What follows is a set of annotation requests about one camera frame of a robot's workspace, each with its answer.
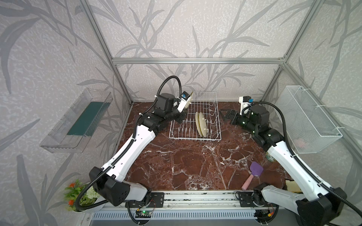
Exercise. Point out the clear plastic wall shelf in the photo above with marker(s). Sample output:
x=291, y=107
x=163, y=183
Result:
x=57, y=141

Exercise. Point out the green mat in shelf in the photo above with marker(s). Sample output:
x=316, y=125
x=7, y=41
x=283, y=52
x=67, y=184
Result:
x=88, y=121

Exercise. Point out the white wire dish rack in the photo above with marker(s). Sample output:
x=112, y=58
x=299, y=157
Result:
x=203, y=102

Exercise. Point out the pink object in basket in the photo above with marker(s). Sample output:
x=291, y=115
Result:
x=300, y=144

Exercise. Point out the white mesh wall basket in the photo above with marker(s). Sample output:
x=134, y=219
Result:
x=306, y=119

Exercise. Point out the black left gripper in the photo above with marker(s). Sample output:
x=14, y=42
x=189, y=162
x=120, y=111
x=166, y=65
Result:
x=182, y=115

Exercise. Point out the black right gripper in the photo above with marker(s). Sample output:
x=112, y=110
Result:
x=234, y=113

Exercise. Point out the potted artificial flowers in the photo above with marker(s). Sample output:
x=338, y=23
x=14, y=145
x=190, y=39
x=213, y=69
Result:
x=73, y=191

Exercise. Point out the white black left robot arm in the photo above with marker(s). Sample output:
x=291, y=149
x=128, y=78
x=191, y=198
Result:
x=109, y=182

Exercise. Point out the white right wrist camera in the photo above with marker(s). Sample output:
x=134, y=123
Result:
x=245, y=103

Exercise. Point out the small round patterned dish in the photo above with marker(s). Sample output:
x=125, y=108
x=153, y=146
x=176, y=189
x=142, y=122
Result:
x=270, y=158

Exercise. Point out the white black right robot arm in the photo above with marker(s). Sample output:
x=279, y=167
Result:
x=319, y=203

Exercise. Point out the green lit circuit board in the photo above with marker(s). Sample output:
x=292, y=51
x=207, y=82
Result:
x=143, y=214

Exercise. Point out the beige patterned plate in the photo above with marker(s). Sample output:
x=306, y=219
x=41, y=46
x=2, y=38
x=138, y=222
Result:
x=189, y=100
x=198, y=124
x=203, y=125

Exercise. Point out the purple pink spatula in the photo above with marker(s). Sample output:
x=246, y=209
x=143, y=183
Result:
x=256, y=170

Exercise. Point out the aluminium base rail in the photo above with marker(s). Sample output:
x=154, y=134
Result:
x=203, y=205

